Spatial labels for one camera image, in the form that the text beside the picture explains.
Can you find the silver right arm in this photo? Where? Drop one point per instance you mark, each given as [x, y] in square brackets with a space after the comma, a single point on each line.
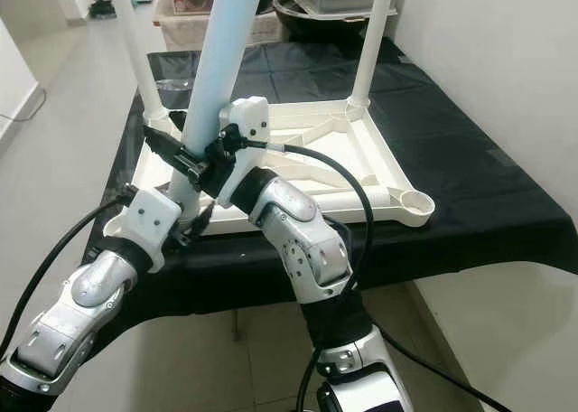
[312, 240]

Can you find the clear tape strip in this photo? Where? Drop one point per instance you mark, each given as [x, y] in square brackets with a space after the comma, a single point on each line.
[172, 84]

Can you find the beige cloth covered bench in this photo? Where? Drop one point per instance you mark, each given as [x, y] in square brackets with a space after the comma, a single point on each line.
[190, 31]

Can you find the black round wok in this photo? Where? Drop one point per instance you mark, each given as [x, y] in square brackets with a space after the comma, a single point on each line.
[325, 28]

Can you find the black table cloth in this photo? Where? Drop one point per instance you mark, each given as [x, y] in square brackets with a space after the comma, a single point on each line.
[488, 159]

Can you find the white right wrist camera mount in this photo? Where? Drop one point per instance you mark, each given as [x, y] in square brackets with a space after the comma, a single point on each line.
[248, 118]

